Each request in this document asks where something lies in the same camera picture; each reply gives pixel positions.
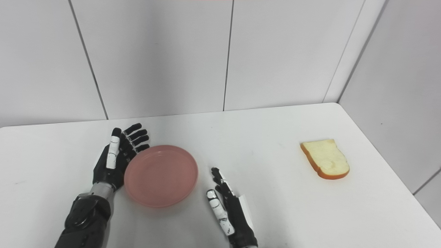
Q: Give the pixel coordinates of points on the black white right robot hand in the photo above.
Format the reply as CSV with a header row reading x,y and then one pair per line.
x,y
239,220

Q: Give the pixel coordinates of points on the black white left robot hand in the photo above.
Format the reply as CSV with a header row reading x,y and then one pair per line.
x,y
103,172

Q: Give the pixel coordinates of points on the pink round plate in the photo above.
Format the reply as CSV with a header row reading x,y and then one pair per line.
x,y
161,175

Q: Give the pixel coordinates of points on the slice of bread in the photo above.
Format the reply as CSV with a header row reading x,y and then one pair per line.
x,y
325,158

